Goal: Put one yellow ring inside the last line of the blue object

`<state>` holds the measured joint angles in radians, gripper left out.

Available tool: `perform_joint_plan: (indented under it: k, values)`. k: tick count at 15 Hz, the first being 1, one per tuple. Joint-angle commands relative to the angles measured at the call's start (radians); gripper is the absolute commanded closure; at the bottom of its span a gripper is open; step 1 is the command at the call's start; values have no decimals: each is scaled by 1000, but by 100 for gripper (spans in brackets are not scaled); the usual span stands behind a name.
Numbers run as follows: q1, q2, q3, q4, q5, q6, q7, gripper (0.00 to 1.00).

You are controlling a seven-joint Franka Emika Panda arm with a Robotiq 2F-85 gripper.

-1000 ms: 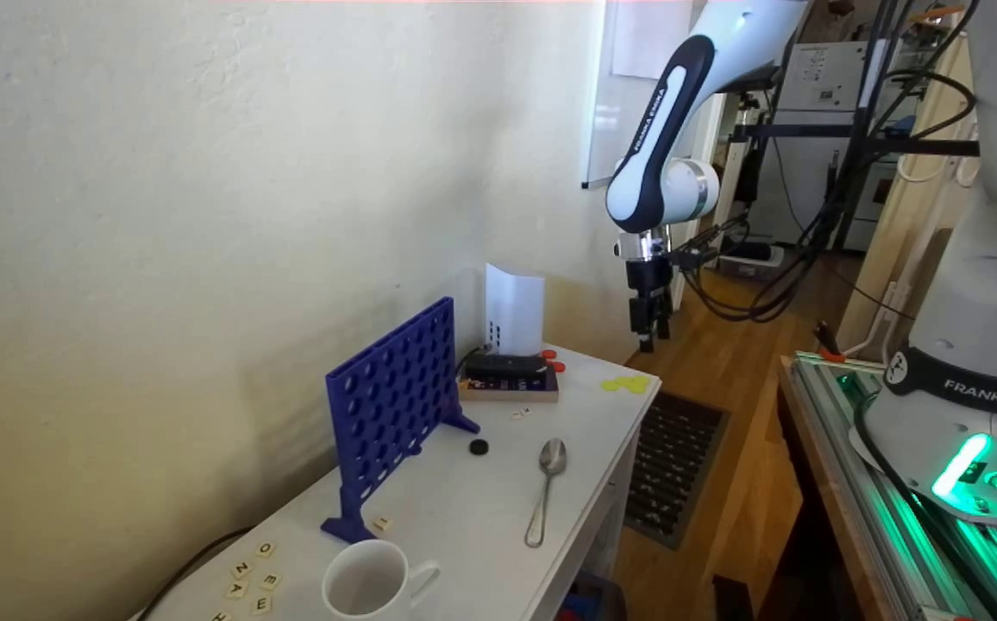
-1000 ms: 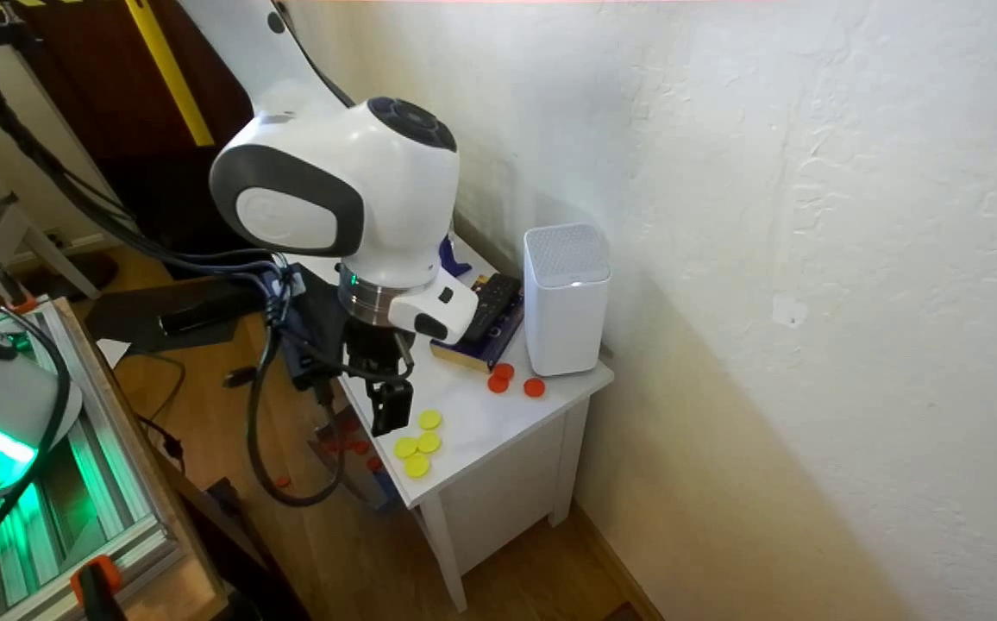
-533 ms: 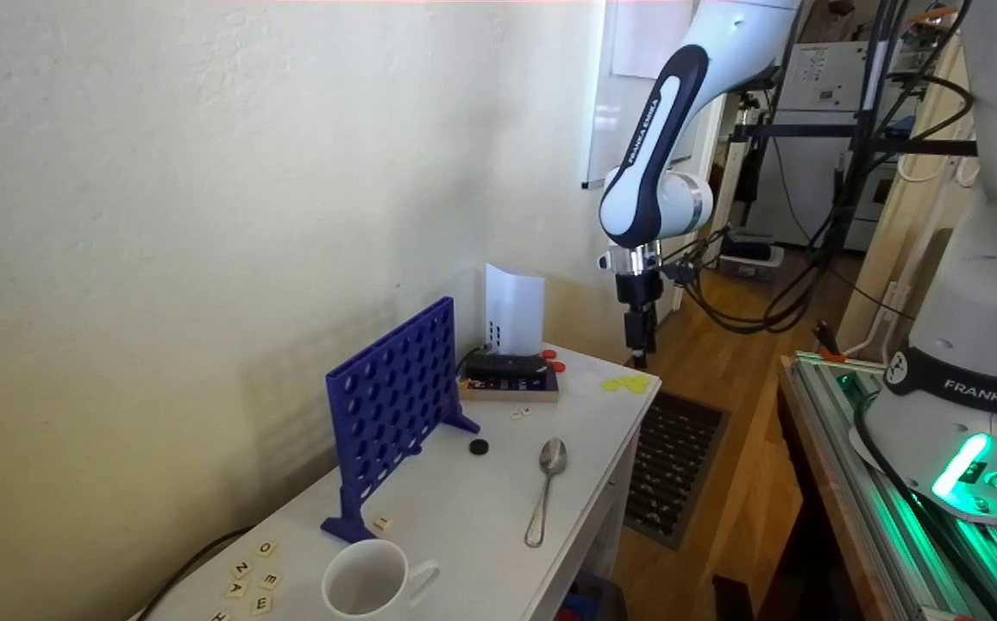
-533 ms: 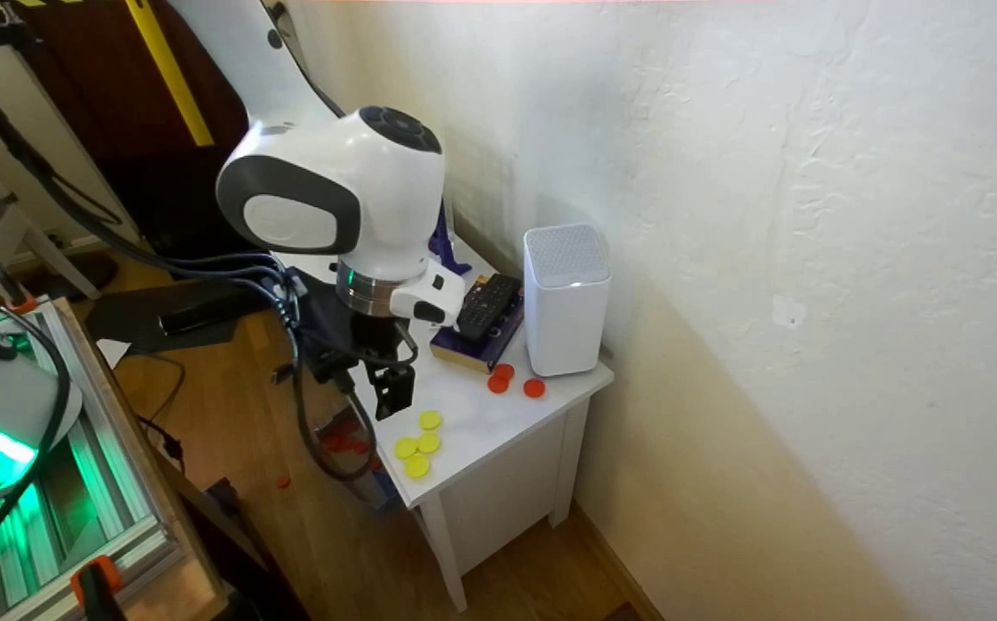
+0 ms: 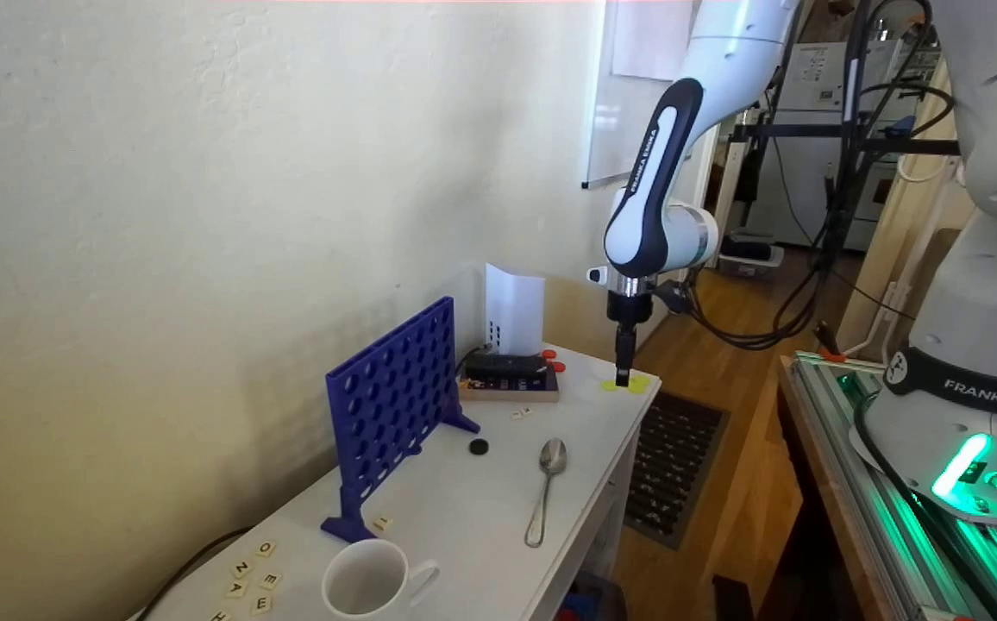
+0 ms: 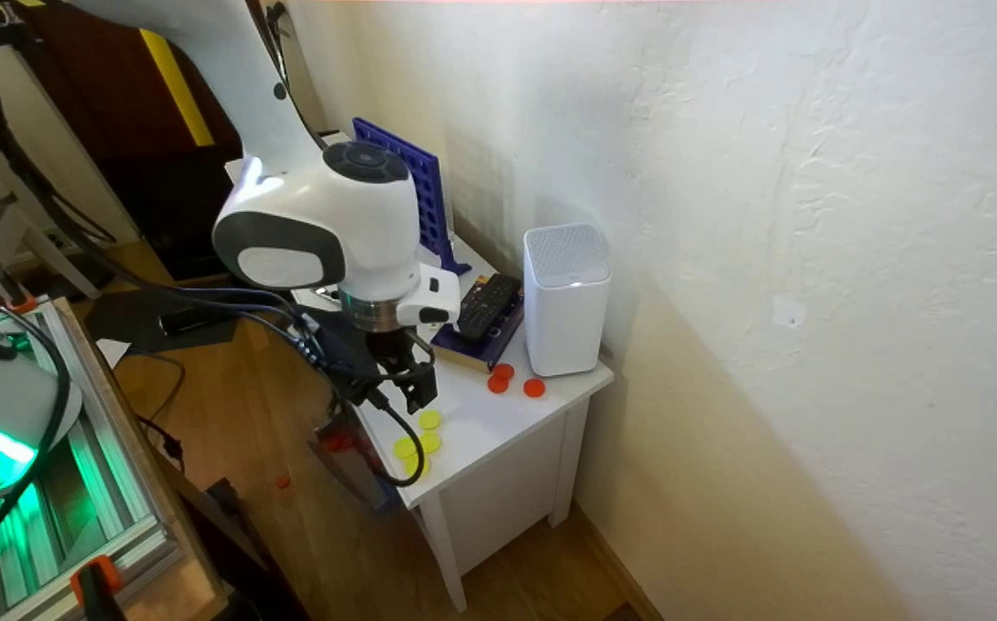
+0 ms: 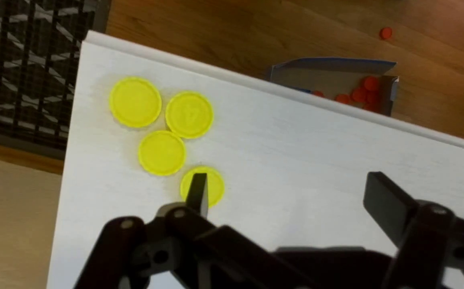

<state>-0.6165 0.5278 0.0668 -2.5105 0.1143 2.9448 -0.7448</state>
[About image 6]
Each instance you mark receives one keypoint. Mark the dark game piece tray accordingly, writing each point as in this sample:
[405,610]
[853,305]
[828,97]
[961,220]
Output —
[486,310]

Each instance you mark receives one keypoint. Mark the yellow tape strip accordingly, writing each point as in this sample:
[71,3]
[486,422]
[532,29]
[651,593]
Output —
[177,92]

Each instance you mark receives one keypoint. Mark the dark brown door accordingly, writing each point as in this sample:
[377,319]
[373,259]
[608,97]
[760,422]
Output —
[93,105]

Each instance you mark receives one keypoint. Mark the white side table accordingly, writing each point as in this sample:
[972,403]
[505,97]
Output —
[498,461]

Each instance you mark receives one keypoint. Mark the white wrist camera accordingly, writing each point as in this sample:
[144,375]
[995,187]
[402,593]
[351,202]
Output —
[432,297]

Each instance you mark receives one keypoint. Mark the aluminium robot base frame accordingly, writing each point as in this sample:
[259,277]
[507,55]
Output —
[103,505]

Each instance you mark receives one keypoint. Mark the white rectangular container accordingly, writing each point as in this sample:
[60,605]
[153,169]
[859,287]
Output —
[568,297]

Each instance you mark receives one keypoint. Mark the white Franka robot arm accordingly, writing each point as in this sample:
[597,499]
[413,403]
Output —
[324,220]

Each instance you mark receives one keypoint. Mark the orange clamp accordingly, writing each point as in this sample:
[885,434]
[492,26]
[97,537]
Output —
[97,578]

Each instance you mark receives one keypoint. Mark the blue connect four grid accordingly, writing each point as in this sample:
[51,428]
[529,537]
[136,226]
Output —
[421,192]

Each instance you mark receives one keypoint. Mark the red game disc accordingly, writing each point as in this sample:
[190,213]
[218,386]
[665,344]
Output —
[498,386]
[537,387]
[505,372]

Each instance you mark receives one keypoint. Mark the box with red items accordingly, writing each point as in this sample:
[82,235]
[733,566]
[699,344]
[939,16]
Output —
[347,452]

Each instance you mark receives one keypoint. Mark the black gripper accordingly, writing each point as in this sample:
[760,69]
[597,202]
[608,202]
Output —
[365,350]

